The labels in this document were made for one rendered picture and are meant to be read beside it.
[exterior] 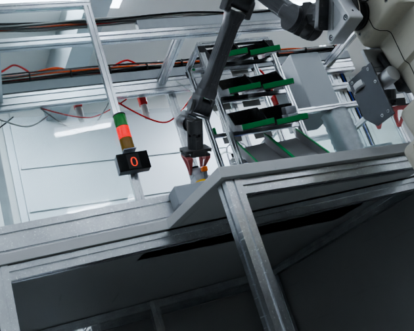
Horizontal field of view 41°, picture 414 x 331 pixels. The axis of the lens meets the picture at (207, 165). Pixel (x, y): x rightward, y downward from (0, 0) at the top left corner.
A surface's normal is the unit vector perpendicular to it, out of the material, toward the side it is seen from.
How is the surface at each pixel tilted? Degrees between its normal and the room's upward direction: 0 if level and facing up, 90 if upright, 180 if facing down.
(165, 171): 90
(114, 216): 90
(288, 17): 76
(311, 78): 90
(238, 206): 90
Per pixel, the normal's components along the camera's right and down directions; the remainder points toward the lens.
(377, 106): -0.87, 0.11
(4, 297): 0.29, -0.41
